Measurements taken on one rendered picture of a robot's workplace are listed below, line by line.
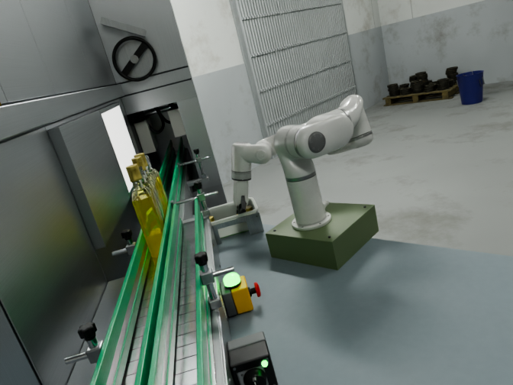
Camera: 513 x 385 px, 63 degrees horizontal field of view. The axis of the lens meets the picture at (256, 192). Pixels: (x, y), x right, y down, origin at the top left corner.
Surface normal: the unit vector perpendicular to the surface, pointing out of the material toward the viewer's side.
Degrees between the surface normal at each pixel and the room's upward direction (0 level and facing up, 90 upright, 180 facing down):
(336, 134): 87
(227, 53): 90
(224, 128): 90
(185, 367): 0
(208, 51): 90
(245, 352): 0
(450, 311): 0
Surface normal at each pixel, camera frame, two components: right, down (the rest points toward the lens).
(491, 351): -0.24, -0.92
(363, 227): 0.72, 0.04
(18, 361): 0.14, 0.28
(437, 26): -0.65, 0.38
